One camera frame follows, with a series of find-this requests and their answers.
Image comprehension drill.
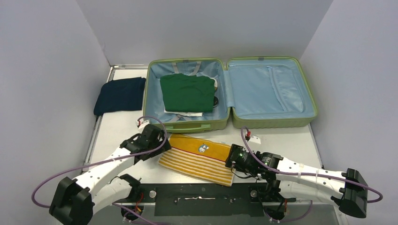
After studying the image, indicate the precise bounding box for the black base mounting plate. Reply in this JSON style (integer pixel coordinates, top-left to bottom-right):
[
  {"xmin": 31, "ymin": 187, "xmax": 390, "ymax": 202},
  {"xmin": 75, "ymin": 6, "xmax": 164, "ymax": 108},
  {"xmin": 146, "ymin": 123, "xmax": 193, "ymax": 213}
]
[{"xmin": 109, "ymin": 183, "xmax": 296, "ymax": 218}]

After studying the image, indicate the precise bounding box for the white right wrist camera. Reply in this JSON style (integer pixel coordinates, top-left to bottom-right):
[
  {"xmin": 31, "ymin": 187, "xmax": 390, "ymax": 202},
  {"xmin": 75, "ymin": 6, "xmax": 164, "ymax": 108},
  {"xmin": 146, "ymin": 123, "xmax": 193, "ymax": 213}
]
[{"xmin": 245, "ymin": 131, "xmax": 261, "ymax": 145}]

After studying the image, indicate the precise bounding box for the white oval lotion bottle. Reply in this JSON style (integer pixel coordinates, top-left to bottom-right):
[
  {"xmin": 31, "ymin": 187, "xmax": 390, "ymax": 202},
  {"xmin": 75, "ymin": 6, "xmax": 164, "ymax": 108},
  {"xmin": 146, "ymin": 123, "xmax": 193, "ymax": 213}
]
[{"xmin": 212, "ymin": 78, "xmax": 218, "ymax": 91}]

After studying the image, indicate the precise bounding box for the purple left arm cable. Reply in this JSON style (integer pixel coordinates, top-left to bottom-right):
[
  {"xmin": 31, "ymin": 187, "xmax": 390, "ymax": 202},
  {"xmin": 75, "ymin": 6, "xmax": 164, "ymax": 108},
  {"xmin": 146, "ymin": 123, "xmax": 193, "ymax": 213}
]
[{"xmin": 31, "ymin": 116, "xmax": 175, "ymax": 225}]

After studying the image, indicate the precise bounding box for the navy blue cloth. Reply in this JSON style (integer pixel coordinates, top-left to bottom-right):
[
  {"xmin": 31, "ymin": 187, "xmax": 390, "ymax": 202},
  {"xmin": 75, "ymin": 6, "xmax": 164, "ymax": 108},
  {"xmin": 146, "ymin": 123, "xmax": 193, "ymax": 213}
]
[{"xmin": 93, "ymin": 77, "xmax": 146, "ymax": 116}]

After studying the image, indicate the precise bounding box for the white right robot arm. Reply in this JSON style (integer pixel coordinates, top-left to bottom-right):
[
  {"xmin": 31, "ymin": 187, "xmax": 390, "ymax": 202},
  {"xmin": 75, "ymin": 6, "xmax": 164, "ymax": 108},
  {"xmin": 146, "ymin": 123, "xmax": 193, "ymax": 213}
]
[{"xmin": 225, "ymin": 144, "xmax": 368, "ymax": 218}]

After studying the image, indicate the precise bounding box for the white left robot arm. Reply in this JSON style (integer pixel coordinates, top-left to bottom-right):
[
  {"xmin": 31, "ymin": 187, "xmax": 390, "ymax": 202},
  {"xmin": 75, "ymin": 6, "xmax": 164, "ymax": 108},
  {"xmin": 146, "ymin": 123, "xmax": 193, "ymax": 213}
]
[{"xmin": 49, "ymin": 124, "xmax": 171, "ymax": 225}]

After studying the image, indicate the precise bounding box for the green suitcase with blue lining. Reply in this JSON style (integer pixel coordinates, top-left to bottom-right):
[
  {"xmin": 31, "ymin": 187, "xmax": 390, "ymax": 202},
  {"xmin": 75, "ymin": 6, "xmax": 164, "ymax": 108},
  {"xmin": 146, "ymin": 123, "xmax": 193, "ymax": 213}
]
[{"xmin": 143, "ymin": 57, "xmax": 318, "ymax": 133}]

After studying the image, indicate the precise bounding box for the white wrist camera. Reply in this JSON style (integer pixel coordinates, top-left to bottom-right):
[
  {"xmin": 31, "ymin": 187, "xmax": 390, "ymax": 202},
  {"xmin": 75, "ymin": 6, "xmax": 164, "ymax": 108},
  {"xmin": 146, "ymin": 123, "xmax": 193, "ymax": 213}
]
[
  {"xmin": 245, "ymin": 131, "xmax": 261, "ymax": 145},
  {"xmin": 136, "ymin": 120, "xmax": 150, "ymax": 132}
]

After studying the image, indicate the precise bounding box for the white shirt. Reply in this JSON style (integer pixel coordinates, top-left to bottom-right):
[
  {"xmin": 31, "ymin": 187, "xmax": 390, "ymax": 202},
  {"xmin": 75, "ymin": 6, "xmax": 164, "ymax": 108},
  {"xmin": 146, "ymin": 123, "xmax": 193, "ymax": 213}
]
[{"xmin": 164, "ymin": 109, "xmax": 203, "ymax": 117}]

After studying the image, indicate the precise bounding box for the yellow striped towel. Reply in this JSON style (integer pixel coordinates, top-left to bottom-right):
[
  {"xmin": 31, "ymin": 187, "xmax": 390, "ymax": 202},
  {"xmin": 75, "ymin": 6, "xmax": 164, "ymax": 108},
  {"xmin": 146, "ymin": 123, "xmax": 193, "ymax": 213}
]
[{"xmin": 158, "ymin": 134, "xmax": 234, "ymax": 187}]

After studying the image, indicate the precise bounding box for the black round cosmetic jar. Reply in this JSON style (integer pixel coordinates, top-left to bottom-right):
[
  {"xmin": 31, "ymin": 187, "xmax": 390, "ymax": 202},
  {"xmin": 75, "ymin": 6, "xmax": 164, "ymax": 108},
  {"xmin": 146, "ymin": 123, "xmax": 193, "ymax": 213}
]
[{"xmin": 213, "ymin": 96, "xmax": 219, "ymax": 108}]

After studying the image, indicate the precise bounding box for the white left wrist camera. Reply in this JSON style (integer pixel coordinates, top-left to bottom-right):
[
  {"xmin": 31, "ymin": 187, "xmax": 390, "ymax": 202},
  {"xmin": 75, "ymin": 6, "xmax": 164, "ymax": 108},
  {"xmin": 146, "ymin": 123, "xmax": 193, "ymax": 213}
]
[{"xmin": 136, "ymin": 120, "xmax": 150, "ymax": 132}]

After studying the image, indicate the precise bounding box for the dark green cloth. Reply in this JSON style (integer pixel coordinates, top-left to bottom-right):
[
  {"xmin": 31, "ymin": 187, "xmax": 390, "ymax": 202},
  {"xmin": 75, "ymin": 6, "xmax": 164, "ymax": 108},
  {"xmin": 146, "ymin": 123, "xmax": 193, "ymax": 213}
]
[{"xmin": 160, "ymin": 74, "xmax": 215, "ymax": 113}]

